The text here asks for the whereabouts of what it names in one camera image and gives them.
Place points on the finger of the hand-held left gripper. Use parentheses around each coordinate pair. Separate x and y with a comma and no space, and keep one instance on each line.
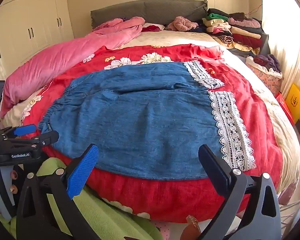
(46,137)
(25,130)

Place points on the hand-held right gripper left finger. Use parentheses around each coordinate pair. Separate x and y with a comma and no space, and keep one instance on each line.
(82,172)

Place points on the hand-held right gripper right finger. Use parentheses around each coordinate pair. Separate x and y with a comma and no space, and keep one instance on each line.
(213,166)

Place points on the blue denim pants with lace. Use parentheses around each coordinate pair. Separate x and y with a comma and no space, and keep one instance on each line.
(140,120)

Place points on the person's left hand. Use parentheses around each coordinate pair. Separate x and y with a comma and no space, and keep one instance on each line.
(14,175)

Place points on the green fleece garment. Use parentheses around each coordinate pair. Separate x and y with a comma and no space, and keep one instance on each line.
(110,220)

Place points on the amber hair clip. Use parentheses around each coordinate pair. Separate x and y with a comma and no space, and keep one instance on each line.
(193,226)

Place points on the red floral blanket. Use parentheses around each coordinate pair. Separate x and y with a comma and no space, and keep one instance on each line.
(252,110)

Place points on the white dotted cloth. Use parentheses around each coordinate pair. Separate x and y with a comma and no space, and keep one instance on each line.
(167,232)

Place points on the pink quilt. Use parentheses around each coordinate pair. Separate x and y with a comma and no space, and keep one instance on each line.
(65,52)

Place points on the red box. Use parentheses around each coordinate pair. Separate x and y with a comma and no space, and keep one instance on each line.
(283,105)

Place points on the floral fabric basket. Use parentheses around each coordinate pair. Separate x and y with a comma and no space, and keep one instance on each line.
(262,80)

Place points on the yellow box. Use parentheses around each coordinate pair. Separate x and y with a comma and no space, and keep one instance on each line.
(296,101)

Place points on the purple clothes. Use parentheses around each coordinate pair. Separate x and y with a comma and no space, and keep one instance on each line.
(267,61)

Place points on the white wardrobe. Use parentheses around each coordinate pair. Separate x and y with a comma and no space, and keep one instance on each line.
(27,12)

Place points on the pile of folded clothes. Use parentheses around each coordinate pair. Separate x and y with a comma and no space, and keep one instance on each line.
(239,30)

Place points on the cream curtain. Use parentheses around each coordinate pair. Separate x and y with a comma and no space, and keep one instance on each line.
(284,42)

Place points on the pink fluffy garment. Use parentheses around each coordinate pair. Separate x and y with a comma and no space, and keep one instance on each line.
(182,23)

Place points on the dark red cloth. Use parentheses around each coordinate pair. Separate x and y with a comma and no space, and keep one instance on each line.
(152,28)

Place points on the grey padded headboard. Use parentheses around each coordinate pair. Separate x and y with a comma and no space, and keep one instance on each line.
(152,11)

